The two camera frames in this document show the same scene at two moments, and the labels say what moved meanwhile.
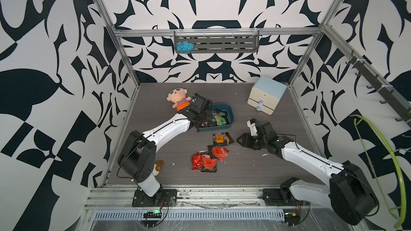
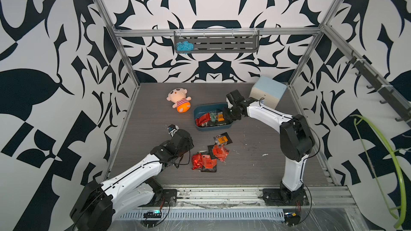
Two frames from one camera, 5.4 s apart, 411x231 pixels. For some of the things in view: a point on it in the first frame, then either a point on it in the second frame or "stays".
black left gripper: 207,114 → 189,144
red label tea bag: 220,152 stays
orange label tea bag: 220,139 stays
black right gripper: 243,139 → 226,116
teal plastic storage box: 222,116 stays
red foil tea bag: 197,161 stays
